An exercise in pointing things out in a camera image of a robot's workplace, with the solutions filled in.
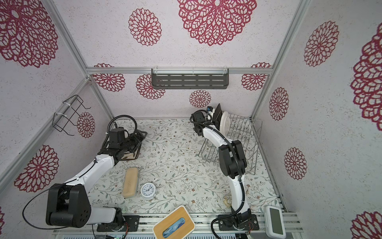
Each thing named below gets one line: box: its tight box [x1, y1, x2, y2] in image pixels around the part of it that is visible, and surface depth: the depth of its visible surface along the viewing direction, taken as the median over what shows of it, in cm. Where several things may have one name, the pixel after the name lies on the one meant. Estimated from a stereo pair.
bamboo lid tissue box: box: [152, 205, 196, 239], surface depth 70 cm
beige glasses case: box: [122, 166, 139, 199], surface depth 85 cm
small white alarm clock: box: [140, 182, 157, 201], surface depth 83 cm
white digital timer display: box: [264, 205, 287, 239], surface depth 72 cm
